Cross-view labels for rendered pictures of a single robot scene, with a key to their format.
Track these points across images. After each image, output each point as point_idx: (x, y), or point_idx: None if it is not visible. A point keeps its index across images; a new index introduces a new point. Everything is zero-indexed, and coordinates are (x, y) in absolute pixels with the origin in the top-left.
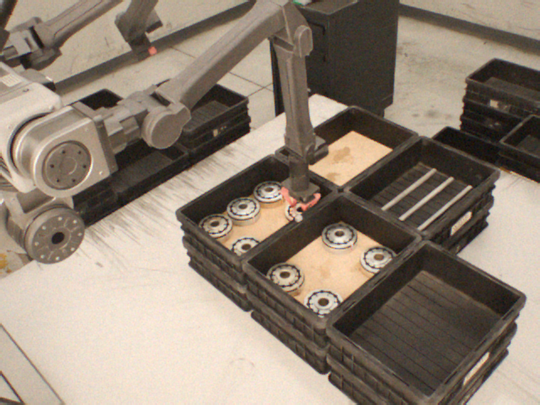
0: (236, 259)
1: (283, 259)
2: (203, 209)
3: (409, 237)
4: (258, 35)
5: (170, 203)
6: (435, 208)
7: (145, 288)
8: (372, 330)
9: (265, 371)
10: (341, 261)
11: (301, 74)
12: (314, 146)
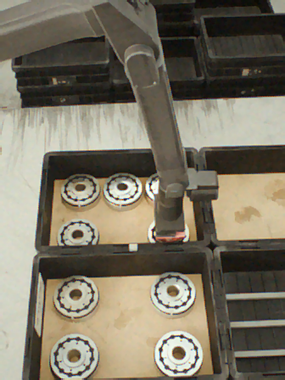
0: (35, 248)
1: (100, 274)
2: (82, 165)
3: (219, 364)
4: (50, 31)
5: (107, 129)
6: None
7: (7, 200)
8: None
9: (8, 362)
10: (150, 321)
11: (157, 103)
12: (181, 187)
